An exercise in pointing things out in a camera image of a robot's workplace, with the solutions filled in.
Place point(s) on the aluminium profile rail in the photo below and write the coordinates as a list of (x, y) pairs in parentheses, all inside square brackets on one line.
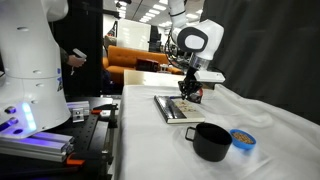
[(33, 145), (78, 104)]

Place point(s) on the white handheld controller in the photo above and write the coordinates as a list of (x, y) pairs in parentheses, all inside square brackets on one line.
[(79, 52)]

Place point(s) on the white table cloth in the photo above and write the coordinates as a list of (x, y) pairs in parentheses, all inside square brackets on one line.
[(150, 153)]

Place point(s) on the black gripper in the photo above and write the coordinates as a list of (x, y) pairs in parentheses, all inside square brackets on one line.
[(190, 81)]

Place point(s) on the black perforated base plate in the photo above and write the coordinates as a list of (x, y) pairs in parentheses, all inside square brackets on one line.
[(90, 136)]

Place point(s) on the orange sofa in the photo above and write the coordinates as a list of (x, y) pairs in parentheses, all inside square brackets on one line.
[(126, 56)]

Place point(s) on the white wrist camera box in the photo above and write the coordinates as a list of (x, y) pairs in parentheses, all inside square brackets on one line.
[(210, 76)]

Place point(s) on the small aluminium block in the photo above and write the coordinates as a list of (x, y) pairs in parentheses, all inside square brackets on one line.
[(78, 115)]

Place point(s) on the operator hand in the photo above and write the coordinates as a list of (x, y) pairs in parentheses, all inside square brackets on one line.
[(76, 61)]

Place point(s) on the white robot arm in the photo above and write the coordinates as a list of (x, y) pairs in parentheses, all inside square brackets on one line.
[(26, 50)]

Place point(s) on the black clamp orange grip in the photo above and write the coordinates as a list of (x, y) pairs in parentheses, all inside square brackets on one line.
[(108, 115), (75, 161)]

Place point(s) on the white partition panel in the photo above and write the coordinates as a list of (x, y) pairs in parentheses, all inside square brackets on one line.
[(133, 35)]

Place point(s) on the operator forearm dark sleeve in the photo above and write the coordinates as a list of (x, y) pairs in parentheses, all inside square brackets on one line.
[(64, 55)]

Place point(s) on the black dispenser with red tape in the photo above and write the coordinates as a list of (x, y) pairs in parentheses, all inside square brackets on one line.
[(201, 99)]

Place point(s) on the blue bowl of grains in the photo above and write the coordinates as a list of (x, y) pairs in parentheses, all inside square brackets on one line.
[(242, 141)]

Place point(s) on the dark brown box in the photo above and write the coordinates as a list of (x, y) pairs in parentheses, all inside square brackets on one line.
[(146, 64)]

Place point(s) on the brown wooden table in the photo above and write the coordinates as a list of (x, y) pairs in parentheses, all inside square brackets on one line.
[(150, 78)]

